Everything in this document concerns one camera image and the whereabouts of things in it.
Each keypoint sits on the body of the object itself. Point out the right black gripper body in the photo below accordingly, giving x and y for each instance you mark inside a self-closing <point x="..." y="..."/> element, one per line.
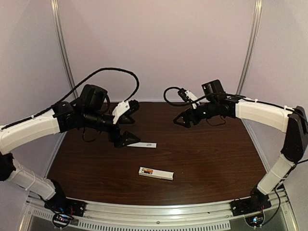
<point x="191" y="116"/>

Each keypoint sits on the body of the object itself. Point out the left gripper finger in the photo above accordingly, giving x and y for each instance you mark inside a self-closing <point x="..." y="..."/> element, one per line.
<point x="128" y="138"/>
<point x="126" y="119"/>

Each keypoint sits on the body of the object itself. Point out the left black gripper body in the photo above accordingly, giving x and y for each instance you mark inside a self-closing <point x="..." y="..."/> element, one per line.
<point x="115" y="130"/>

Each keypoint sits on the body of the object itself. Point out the white remote battery cover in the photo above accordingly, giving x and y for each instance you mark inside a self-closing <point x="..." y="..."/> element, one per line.
<point x="143" y="145"/>

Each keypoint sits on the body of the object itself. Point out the white remote control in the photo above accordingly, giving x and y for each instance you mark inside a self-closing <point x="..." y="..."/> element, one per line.
<point x="158" y="174"/>

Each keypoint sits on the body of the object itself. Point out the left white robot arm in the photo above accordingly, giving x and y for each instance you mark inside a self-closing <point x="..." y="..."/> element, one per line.
<point x="83" y="112"/>

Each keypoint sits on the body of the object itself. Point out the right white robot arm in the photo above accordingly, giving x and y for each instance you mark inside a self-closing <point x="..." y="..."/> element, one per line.
<point x="290" y="121"/>

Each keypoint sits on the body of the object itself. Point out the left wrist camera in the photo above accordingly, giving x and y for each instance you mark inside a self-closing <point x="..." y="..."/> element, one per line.
<point x="124" y="108"/>

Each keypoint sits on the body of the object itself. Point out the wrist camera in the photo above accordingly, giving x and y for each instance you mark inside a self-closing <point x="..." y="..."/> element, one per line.
<point x="188" y="97"/>
<point x="124" y="108"/>

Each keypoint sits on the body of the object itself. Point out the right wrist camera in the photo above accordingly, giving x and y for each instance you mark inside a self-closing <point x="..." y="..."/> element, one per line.
<point x="188" y="97"/>

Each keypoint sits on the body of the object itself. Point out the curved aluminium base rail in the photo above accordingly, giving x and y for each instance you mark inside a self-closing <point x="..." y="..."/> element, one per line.
<point x="217" y="216"/>

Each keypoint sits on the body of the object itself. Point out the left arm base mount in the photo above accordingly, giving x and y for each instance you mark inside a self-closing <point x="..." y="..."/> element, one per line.
<point x="67" y="214"/>

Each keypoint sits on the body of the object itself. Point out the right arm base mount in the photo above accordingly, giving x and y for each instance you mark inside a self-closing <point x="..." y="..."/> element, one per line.
<point x="250" y="208"/>

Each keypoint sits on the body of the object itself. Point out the right aluminium frame post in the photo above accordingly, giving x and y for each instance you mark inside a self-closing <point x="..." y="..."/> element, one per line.
<point x="256" y="20"/>

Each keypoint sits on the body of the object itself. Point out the aluminium frame post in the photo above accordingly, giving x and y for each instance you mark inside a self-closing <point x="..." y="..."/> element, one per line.
<point x="256" y="20"/>
<point x="60" y="37"/>

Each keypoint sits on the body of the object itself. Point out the left aluminium frame post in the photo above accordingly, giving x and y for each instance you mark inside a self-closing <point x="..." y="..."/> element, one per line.
<point x="60" y="37"/>

